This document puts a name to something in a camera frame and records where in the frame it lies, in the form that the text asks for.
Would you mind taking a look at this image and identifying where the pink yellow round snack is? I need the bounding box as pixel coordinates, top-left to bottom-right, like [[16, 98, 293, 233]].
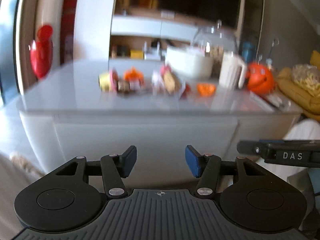
[[98, 69, 119, 92]]

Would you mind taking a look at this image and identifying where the white ribbed pitcher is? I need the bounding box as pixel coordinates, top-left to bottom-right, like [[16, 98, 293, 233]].
[[219, 51, 247, 90]]

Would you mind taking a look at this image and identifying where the yellow box on shelf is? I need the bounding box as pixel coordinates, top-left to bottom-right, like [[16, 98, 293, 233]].
[[130, 49, 144, 60]]

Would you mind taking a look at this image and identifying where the white red patterned snack packet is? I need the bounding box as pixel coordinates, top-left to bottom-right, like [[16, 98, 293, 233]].
[[118, 79, 141, 93]]

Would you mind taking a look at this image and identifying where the white oval container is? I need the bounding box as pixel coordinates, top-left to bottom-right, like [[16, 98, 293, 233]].
[[165, 46, 214, 79]]

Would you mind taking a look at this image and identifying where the teal thermos bottle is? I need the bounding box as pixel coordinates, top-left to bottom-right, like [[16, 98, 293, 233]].
[[241, 41, 256, 63]]

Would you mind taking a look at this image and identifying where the orange wrapper piece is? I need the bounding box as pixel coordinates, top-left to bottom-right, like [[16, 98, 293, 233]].
[[196, 83, 216, 97]]

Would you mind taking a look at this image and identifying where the clear tray of pastries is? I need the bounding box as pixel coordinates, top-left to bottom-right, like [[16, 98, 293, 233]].
[[151, 64, 186, 99]]

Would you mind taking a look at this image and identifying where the white shelf unit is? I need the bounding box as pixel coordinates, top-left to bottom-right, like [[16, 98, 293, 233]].
[[73, 0, 245, 60]]

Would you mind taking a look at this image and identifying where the glass dome jar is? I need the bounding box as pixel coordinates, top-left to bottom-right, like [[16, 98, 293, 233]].
[[191, 20, 238, 77]]

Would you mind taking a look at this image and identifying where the fluffy brown slipper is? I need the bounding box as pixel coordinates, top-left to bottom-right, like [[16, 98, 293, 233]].
[[9, 152, 44, 178]]

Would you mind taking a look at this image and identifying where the orange pumpkin bucket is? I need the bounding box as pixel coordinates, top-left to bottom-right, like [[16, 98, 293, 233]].
[[246, 62, 276, 95]]

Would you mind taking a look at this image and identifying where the orange wrapped snack ball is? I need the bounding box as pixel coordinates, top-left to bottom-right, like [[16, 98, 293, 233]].
[[123, 67, 144, 85]]

